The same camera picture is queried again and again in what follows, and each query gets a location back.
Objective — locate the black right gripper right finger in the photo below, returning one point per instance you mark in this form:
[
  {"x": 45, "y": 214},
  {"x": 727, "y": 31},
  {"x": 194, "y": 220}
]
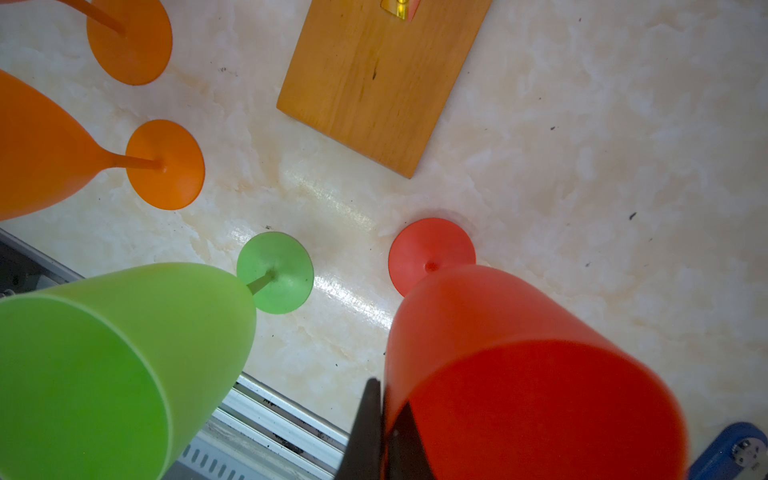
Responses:
[{"x": 406, "y": 456}]

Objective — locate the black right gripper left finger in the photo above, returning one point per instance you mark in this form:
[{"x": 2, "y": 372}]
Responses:
[{"x": 362, "y": 456}]

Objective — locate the red wine glass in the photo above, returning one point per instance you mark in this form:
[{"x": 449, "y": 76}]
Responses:
[{"x": 504, "y": 383}]

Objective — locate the green wine glass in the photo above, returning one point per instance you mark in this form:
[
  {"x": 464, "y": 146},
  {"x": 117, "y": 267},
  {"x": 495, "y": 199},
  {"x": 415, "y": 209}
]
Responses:
[{"x": 111, "y": 377}]

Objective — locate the orange wine glass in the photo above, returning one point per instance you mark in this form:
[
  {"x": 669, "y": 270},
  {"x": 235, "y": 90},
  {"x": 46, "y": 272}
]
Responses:
[
  {"x": 131, "y": 40},
  {"x": 47, "y": 156}
]

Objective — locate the orange wine glass front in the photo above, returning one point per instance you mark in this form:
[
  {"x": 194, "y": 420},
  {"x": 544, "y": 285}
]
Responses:
[{"x": 131, "y": 40}]

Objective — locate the orange wooden rack base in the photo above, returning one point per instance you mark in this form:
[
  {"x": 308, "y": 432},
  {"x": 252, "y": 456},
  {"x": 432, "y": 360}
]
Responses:
[{"x": 375, "y": 83}]

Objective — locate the blue box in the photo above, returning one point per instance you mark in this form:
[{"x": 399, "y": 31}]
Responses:
[{"x": 739, "y": 448}]

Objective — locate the gold wire glass rack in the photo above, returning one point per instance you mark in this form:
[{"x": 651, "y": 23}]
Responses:
[{"x": 402, "y": 9}]

